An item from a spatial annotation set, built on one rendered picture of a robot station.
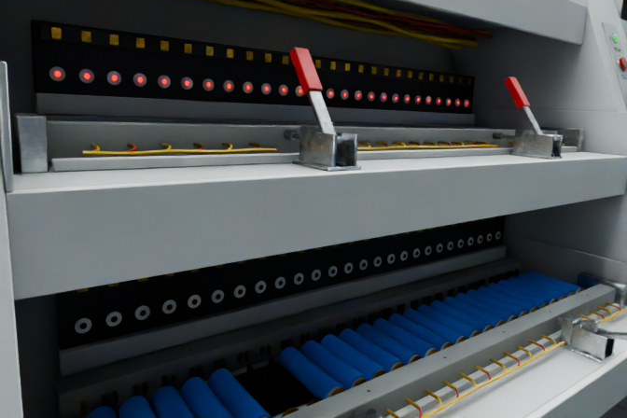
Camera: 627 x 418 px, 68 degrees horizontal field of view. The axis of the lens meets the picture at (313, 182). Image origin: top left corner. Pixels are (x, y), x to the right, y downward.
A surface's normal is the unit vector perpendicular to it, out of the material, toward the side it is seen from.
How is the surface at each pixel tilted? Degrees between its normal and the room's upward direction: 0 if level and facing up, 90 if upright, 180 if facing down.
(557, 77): 90
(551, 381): 22
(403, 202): 112
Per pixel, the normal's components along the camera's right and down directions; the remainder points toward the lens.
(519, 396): 0.04, -0.99
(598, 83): -0.80, 0.06
